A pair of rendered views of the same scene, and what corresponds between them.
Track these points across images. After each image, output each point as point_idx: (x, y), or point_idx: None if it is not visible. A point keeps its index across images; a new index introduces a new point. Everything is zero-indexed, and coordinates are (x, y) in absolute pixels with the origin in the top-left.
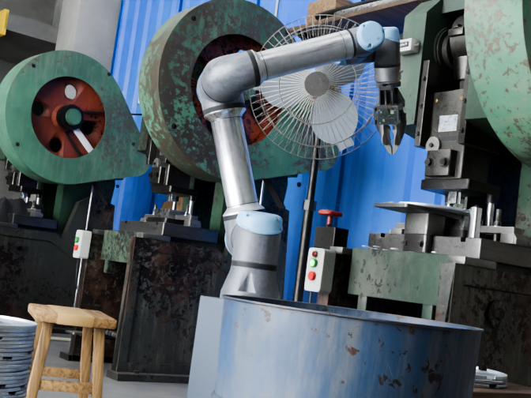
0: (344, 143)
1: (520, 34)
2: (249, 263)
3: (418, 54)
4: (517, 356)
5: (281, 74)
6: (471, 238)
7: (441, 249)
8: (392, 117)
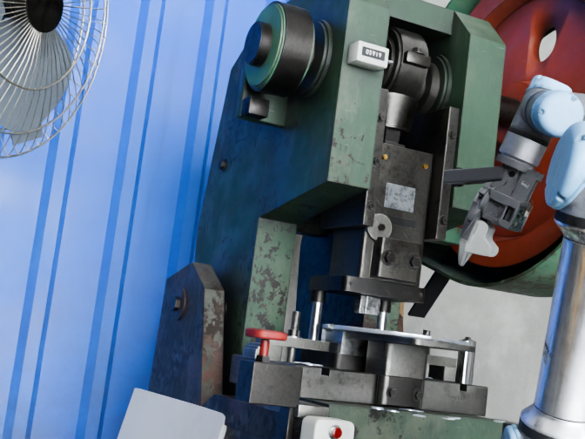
0: (27, 131)
1: None
2: None
3: (376, 75)
4: None
5: None
6: (474, 387)
7: (430, 400)
8: (521, 220)
